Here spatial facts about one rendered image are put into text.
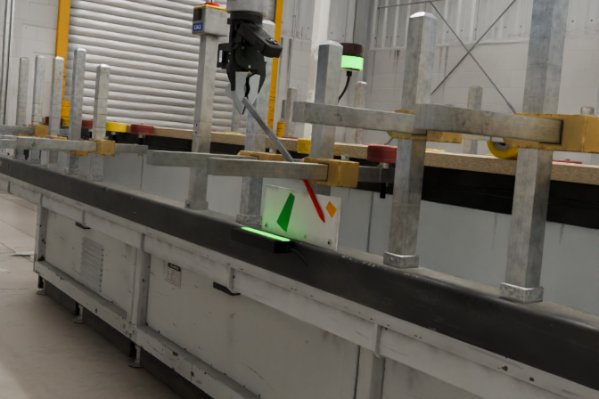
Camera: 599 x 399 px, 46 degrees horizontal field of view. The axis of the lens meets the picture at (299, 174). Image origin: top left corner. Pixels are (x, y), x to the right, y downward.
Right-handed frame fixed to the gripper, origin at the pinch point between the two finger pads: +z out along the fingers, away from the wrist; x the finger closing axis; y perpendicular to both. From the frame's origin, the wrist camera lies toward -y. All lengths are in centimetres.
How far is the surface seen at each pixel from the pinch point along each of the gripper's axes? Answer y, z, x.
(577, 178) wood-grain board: -64, 8, -26
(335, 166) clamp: -25.9, 10.1, -5.6
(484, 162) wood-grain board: -44, 7, -26
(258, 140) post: 5.3, 6.5, -7.8
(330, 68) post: -19.7, -9.0, -7.0
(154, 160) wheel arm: 1.5, 12.3, 19.0
